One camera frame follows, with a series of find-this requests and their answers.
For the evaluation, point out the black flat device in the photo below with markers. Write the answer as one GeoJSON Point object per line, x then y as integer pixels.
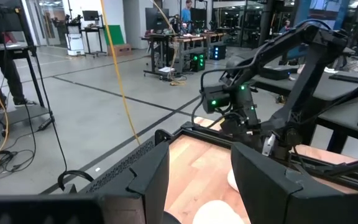
{"type": "Point", "coordinates": [348, 77]}

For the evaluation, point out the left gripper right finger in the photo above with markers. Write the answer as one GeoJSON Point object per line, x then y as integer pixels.
{"type": "Point", "coordinates": [269, 193]}

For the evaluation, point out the black power strip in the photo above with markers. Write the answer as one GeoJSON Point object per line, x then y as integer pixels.
{"type": "Point", "coordinates": [45, 124]}

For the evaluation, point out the large black monitor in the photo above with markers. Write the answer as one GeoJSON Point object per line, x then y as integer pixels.
{"type": "Point", "coordinates": [155, 18]}
{"type": "Point", "coordinates": [197, 15]}

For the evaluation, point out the silver metal bracket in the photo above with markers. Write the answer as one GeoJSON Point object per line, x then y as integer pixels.
{"type": "Point", "coordinates": [268, 144]}

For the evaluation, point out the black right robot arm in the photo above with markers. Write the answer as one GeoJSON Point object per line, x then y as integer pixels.
{"type": "Point", "coordinates": [315, 62]}

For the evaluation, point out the white cart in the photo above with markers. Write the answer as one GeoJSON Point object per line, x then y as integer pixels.
{"type": "Point", "coordinates": [75, 43]}

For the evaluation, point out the computer tower green lights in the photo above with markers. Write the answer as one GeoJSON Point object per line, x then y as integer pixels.
{"type": "Point", "coordinates": [197, 62]}

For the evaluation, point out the pink rubber slide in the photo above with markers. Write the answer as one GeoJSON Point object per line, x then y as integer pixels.
{"type": "Point", "coordinates": [219, 214]}

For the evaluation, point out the wooden workbench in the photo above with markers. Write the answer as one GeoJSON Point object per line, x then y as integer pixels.
{"type": "Point", "coordinates": [191, 39]}

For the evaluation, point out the black perforated computer case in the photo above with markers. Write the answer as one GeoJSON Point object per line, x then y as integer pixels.
{"type": "Point", "coordinates": [120, 168]}

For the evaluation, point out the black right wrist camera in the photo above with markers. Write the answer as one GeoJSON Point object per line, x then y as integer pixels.
{"type": "Point", "coordinates": [214, 99]}

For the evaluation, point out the brown cardboard box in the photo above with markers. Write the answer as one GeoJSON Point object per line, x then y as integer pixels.
{"type": "Point", "coordinates": [121, 49]}

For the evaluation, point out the grey desk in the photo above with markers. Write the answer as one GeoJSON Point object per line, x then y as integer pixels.
{"type": "Point", "coordinates": [337, 90]}

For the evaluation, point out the small black monitor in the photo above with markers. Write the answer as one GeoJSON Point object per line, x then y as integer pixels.
{"type": "Point", "coordinates": [90, 15]}

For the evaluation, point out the black metal side table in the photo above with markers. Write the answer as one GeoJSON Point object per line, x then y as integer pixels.
{"type": "Point", "coordinates": [93, 29]}

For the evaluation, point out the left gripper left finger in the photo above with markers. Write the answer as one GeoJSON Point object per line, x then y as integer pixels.
{"type": "Point", "coordinates": [148, 193]}

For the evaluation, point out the green board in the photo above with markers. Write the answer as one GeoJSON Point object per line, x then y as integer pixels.
{"type": "Point", "coordinates": [115, 34]}

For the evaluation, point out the computer tower blue lights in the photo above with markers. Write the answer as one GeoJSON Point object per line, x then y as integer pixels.
{"type": "Point", "coordinates": [218, 52]}

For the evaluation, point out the person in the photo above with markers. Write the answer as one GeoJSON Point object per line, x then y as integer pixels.
{"type": "Point", "coordinates": [14, 81]}
{"type": "Point", "coordinates": [186, 14]}
{"type": "Point", "coordinates": [286, 26]}

